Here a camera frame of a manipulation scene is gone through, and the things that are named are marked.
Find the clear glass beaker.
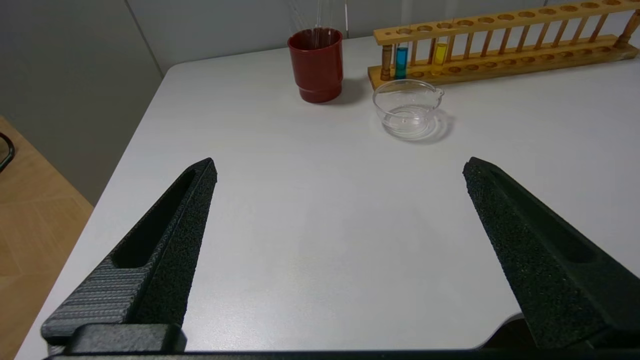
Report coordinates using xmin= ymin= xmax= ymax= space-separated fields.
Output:
xmin=372 ymin=79 xmax=445 ymax=140

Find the black curved metal frame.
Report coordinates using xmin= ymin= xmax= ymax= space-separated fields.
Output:
xmin=0 ymin=132 xmax=16 ymax=174

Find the blue pigment glass test tube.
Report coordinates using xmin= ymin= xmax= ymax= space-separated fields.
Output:
xmin=394 ymin=20 xmax=411 ymax=80

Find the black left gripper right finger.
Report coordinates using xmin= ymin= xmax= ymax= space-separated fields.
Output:
xmin=462 ymin=156 xmax=640 ymax=349

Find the wooden test tube rack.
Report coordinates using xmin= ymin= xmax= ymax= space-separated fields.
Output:
xmin=367 ymin=0 xmax=640 ymax=91

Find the red plastic cup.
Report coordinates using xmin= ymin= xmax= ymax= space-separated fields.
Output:
xmin=287 ymin=27 xmax=344 ymax=104

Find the yellow pigment glass test tube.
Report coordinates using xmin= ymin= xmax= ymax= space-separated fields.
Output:
xmin=432 ymin=15 xmax=449 ymax=77

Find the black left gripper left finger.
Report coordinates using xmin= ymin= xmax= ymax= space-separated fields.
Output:
xmin=41 ymin=158 xmax=218 ymax=346

